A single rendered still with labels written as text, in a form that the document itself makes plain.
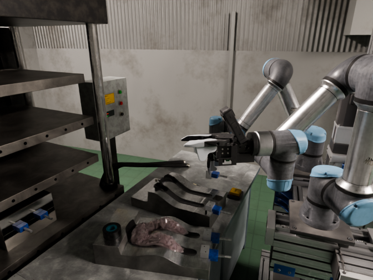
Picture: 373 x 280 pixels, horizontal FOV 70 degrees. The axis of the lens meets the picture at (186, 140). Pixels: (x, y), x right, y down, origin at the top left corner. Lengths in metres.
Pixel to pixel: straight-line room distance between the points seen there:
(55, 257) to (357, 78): 1.37
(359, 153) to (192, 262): 0.75
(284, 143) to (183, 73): 2.90
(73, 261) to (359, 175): 1.18
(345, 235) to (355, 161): 0.34
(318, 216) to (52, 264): 1.13
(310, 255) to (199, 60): 2.74
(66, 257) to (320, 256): 1.10
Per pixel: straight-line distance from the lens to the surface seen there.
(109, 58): 4.10
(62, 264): 1.40
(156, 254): 1.20
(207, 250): 1.23
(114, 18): 4.04
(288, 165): 0.84
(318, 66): 3.41
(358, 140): 0.96
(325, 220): 1.18
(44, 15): 1.40
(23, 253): 1.56
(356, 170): 0.99
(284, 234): 1.23
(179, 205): 1.48
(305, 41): 3.39
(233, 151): 0.76
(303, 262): 1.31
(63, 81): 1.60
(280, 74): 1.42
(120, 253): 1.25
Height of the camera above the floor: 1.72
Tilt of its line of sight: 21 degrees down
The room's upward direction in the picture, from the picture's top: straight up
